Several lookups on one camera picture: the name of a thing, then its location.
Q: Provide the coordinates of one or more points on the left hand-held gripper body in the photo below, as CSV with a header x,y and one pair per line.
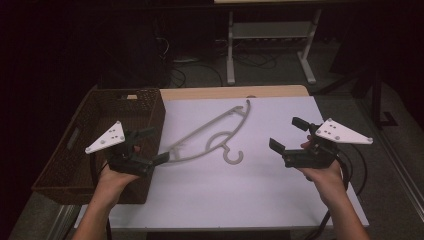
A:
x,y
116,161

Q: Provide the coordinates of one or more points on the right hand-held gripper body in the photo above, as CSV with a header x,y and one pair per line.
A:
x,y
308,159

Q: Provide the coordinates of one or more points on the brown wicker basket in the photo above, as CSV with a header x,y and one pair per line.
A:
x,y
96,110

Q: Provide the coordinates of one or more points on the grey plastic clothes hanger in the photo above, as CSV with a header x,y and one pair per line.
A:
x,y
213,125

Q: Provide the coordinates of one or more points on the person's left hand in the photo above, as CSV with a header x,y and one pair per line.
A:
x,y
111,181

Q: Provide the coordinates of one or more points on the person's right hand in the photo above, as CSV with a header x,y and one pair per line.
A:
x,y
328,181

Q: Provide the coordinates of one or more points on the white table mat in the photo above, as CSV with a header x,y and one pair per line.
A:
x,y
216,193

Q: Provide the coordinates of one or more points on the black metal stand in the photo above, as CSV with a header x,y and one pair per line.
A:
x,y
376,100

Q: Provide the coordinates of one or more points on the white metal stand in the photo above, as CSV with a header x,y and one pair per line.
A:
x,y
270,30

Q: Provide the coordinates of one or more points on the metal floor rail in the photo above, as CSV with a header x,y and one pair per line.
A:
x,y
401,173

